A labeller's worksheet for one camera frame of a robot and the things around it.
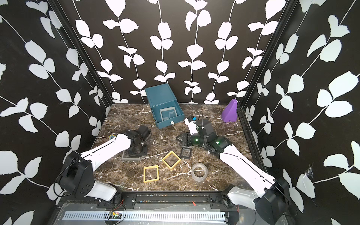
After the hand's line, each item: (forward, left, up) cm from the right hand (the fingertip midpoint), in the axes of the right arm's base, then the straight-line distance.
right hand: (177, 136), depth 72 cm
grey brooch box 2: (-1, +35, -24) cm, 42 cm away
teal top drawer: (+11, +12, -4) cm, 17 cm away
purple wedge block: (+30, -37, -16) cm, 50 cm away
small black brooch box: (+2, -4, -25) cm, 25 cm away
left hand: (-1, +22, -17) cm, 28 cm away
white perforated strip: (-33, +16, -25) cm, 44 cm away
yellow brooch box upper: (0, +8, -23) cm, 25 cm away
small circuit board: (-33, +32, -24) cm, 52 cm away
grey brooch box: (+23, +8, -8) cm, 26 cm away
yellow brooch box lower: (-16, +15, -23) cm, 32 cm away
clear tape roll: (-7, -11, -23) cm, 27 cm away
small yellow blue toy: (+13, +49, -22) cm, 56 cm away
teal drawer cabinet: (+36, +15, -3) cm, 39 cm away
